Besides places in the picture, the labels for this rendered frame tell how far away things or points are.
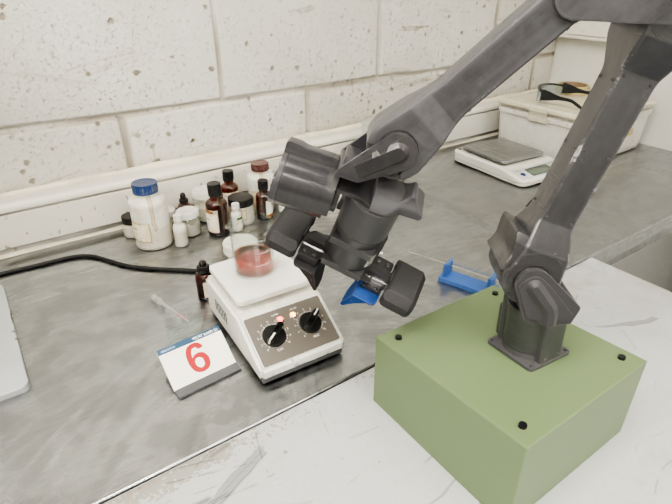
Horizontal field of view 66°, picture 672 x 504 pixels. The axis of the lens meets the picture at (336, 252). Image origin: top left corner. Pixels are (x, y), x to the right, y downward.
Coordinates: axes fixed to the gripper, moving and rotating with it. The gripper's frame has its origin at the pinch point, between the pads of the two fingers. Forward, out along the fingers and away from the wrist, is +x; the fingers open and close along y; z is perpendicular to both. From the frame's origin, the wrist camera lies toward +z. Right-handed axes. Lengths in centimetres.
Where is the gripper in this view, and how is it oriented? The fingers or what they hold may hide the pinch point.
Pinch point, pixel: (335, 281)
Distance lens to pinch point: 64.1
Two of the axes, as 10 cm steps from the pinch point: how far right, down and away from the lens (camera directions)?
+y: -8.9, -4.6, 0.4
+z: 3.9, -6.9, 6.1
